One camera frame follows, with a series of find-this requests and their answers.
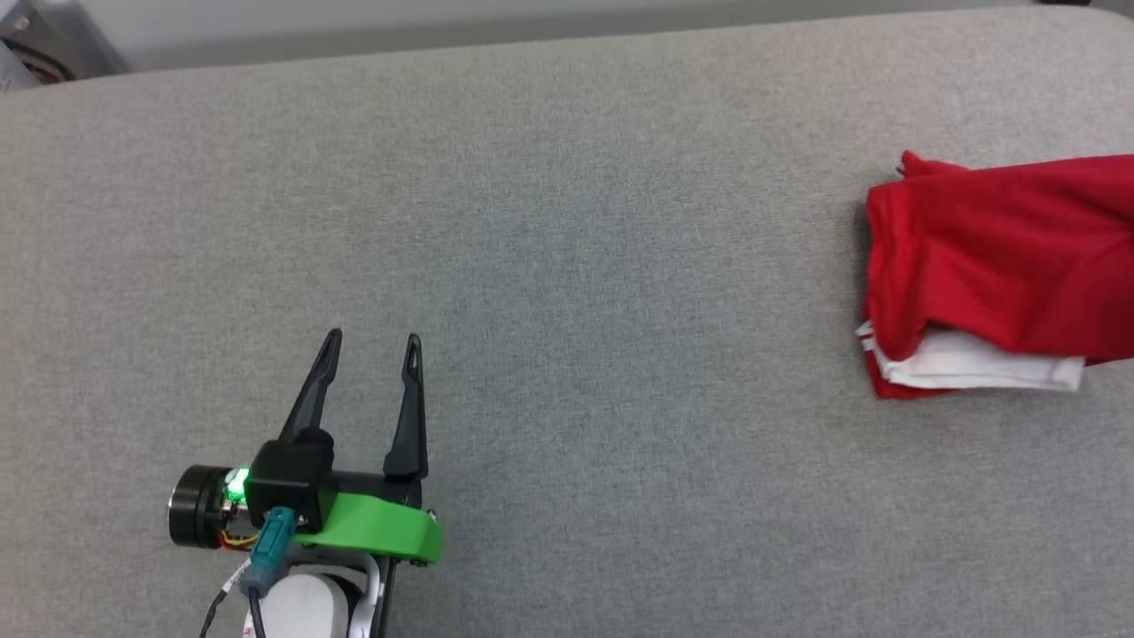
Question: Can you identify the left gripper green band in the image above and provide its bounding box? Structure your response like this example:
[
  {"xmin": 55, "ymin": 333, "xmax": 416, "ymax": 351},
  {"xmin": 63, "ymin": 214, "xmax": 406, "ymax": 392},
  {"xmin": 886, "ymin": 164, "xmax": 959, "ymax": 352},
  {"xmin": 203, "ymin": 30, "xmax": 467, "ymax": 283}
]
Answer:
[{"xmin": 167, "ymin": 327, "xmax": 446, "ymax": 567}]

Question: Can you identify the red and white garment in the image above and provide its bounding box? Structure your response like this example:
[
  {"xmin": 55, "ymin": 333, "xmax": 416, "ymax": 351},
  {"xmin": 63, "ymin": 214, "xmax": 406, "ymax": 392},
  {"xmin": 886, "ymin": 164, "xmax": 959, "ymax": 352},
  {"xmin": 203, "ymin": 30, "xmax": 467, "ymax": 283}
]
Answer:
[{"xmin": 855, "ymin": 150, "xmax": 1134, "ymax": 402}]

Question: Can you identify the grey metal equipment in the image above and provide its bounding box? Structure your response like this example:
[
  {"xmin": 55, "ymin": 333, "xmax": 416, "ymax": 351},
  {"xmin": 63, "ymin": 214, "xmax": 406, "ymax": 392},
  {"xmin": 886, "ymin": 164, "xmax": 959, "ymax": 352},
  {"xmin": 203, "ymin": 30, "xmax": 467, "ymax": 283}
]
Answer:
[{"xmin": 0, "ymin": 0, "xmax": 131, "ymax": 93}]

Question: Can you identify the black cable with teal plug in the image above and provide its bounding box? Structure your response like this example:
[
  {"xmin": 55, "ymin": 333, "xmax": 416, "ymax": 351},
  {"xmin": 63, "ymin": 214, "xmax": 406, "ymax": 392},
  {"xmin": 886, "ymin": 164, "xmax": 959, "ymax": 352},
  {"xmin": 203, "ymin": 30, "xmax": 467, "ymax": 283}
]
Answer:
[{"xmin": 237, "ymin": 506, "xmax": 297, "ymax": 638}]

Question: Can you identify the thin black cable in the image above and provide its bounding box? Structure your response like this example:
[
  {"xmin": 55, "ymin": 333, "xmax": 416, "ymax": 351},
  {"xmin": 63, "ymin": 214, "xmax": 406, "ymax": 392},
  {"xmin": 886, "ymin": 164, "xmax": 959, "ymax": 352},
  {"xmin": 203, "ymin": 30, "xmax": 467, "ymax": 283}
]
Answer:
[{"xmin": 198, "ymin": 580, "xmax": 242, "ymax": 638}]

